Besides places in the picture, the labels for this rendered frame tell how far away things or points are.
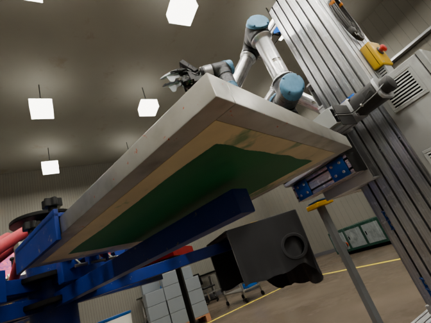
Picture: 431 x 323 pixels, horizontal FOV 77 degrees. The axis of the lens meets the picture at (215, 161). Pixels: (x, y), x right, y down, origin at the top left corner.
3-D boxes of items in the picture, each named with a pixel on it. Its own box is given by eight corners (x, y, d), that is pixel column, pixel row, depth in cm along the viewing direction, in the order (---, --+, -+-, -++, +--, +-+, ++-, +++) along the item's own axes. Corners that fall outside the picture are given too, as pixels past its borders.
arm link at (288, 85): (301, 107, 138) (260, 31, 157) (311, 89, 124) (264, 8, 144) (279, 114, 136) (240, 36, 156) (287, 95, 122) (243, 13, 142)
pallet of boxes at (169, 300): (202, 318, 571) (187, 267, 609) (211, 320, 511) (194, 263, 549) (151, 340, 529) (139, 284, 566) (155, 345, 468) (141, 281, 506)
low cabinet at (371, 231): (426, 227, 700) (412, 202, 724) (394, 243, 619) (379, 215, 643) (371, 242, 833) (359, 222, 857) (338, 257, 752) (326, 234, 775)
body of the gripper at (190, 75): (181, 81, 128) (206, 74, 130) (177, 69, 132) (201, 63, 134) (183, 92, 135) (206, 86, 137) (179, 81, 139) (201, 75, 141)
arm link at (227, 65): (236, 68, 133) (230, 55, 136) (215, 73, 131) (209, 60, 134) (235, 78, 140) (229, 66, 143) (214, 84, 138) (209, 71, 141)
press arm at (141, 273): (267, 237, 180) (264, 228, 182) (272, 235, 175) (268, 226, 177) (56, 311, 133) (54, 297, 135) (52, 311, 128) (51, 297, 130)
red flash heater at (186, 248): (156, 270, 298) (154, 258, 302) (195, 255, 293) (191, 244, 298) (127, 275, 241) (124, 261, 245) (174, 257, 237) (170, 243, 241)
